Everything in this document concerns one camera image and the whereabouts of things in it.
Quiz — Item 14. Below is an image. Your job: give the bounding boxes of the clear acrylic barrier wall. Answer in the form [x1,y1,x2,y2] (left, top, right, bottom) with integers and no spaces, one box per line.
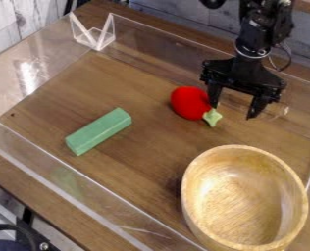
[0,14,310,251]

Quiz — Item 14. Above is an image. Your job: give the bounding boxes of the wooden bowl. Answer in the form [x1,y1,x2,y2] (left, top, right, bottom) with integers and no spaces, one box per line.
[181,144,308,251]

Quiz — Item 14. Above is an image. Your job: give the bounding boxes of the black cable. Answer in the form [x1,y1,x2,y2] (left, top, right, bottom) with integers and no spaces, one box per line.
[0,224,24,251]

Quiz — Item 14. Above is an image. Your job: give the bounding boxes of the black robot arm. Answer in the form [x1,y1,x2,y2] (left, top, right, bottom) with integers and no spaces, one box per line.
[199,0,293,119]

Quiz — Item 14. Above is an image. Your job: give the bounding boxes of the red plush tomato toy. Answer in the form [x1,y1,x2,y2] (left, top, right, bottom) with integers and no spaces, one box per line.
[170,86,221,127]

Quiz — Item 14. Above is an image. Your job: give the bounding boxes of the clear acrylic corner bracket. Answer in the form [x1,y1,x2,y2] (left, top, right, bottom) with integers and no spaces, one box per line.
[68,13,115,51]

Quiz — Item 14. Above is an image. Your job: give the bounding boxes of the green rectangular block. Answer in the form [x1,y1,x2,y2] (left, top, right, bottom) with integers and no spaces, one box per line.
[64,108,132,156]

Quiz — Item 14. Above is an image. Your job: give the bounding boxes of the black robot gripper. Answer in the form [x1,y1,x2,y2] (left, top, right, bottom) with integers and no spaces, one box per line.
[199,57,285,119]

